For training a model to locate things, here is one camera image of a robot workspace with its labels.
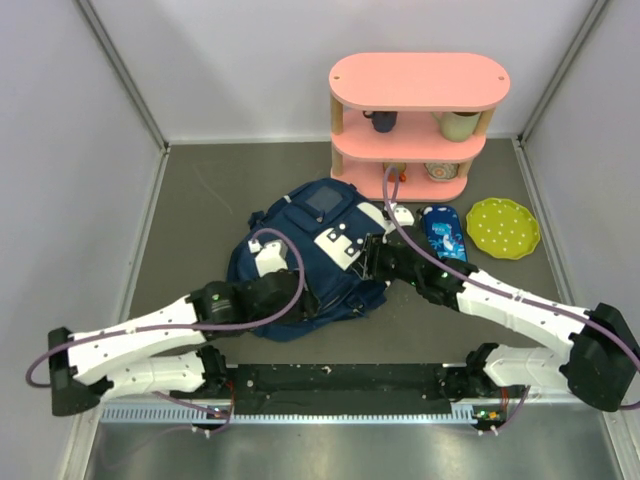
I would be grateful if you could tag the green polka dot plate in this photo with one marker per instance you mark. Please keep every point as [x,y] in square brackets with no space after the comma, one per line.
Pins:
[502,228]

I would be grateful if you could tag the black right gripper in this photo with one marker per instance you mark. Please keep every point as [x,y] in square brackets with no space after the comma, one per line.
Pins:
[374,249]

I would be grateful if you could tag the navy blue backpack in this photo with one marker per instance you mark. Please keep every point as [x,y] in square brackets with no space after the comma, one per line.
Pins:
[328,221]

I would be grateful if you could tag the blue dinosaur pencil case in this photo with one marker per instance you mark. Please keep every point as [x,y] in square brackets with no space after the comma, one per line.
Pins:
[442,227]

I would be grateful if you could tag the patterned flower-shaped bowl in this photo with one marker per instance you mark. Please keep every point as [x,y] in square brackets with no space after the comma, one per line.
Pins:
[442,172]

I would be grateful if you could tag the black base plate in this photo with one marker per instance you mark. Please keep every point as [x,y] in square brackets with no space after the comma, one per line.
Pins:
[347,389]

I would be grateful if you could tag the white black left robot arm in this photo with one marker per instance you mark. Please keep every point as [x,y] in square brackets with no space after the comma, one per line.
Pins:
[169,351]

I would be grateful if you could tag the pink three-tier shelf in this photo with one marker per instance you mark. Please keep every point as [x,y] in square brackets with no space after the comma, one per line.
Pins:
[414,84]

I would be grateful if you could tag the orange cup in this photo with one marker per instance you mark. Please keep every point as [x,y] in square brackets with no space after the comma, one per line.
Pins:
[395,171]

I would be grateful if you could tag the dark blue mug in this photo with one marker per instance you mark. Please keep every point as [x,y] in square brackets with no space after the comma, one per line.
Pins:
[382,121]

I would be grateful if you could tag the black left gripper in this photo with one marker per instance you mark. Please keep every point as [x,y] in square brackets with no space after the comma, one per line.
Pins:
[305,308]

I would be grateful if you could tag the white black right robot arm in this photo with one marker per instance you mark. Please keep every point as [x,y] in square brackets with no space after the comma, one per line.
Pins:
[590,353]

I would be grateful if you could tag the pale green mug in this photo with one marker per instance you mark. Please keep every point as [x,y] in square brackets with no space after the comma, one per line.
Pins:
[456,126]

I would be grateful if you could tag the aluminium frame rail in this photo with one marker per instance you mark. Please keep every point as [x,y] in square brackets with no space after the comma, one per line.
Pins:
[158,408]

